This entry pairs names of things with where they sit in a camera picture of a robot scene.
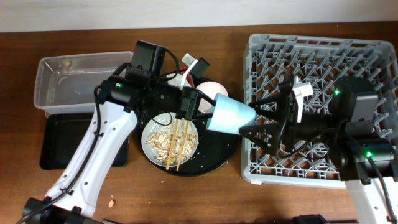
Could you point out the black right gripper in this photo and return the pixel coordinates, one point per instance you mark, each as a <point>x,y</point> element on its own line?
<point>287,117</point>

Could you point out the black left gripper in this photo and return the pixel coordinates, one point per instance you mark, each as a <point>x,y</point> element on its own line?
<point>190,111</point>

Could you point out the light blue cup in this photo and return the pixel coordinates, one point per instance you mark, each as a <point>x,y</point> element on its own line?
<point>230,115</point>

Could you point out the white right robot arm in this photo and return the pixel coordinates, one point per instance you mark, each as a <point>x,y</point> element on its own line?
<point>366,162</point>

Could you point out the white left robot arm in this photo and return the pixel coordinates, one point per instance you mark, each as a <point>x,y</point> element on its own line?
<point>74,196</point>

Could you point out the grey dishwasher rack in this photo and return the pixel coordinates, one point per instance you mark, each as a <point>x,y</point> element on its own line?
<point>319,61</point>

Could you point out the red snack wrapper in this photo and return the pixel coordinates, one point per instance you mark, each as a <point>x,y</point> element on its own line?
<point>189,79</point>

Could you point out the crumpled white napkin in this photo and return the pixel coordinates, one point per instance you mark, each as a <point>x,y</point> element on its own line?
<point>176,80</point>

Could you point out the round black serving tray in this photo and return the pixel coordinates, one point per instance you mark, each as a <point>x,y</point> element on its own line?
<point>213,150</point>

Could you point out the grey plate with rice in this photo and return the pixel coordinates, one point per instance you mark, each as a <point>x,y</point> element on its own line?
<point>156,138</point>

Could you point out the small peanut on table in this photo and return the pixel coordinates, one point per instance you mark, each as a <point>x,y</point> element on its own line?
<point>111,203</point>

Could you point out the clear plastic bin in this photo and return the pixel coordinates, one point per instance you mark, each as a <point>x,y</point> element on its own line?
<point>65,84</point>

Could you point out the black rectangular tray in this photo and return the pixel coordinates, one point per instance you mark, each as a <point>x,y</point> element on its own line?
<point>63,134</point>

